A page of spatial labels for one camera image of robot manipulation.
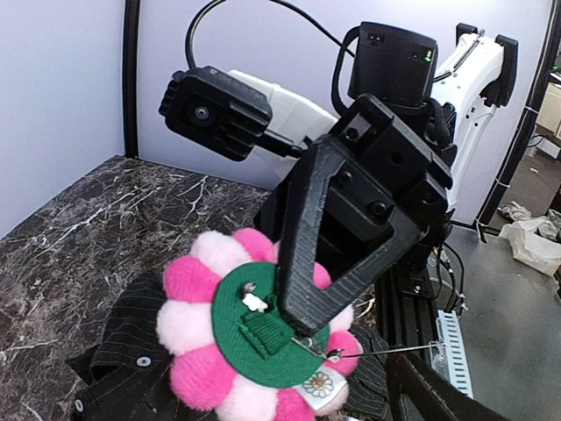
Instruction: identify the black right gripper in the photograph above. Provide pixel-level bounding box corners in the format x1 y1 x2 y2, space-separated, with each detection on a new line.
256 95 452 336

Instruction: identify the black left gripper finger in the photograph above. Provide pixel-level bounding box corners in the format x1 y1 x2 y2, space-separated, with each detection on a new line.
385 353 504 420

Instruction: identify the pink white beaded brooch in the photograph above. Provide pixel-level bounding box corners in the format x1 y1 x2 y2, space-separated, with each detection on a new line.
156 229 362 420

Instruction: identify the black pinstriped garment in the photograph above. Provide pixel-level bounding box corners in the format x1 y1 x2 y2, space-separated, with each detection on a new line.
64 269 391 421

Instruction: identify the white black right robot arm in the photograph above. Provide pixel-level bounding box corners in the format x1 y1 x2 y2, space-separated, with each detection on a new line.
251 22 518 339

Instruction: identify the white slotted cable duct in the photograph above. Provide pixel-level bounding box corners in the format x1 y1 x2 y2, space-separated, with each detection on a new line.
430 310 473 398

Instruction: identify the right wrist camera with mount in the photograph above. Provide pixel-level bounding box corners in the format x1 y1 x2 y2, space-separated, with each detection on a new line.
159 66 337 161

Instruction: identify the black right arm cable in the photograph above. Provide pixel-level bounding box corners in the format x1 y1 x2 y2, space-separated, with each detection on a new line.
183 0 359 71

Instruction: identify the black right corner frame post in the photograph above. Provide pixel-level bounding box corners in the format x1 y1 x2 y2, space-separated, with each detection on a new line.
122 0 141 159

